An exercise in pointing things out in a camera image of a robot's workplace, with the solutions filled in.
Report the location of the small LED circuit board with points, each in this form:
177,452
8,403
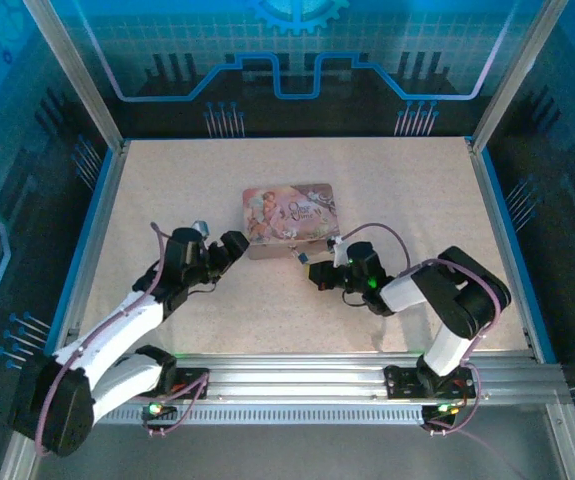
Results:
447,410
157,409

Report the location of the aluminium front frame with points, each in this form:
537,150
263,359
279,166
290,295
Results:
562,415

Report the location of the aluminium table side rail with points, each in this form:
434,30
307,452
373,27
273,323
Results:
102,225
497,225

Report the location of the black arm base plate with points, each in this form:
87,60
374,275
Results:
402,382
192,385

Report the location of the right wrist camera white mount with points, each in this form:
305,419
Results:
339,252

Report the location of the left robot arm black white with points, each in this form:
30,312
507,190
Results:
117,325

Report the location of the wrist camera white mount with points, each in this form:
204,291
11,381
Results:
339,252
201,228

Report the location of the small blue padlock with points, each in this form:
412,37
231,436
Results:
304,258

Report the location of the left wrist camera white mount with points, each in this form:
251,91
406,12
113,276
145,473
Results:
201,228

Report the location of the aluminium frame post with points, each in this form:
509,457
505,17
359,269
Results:
517,75
74,75

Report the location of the aluminium mounting rail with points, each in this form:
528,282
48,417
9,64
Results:
292,380

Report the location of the pink illustrated tin box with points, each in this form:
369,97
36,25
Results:
287,215

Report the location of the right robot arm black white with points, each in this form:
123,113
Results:
462,290

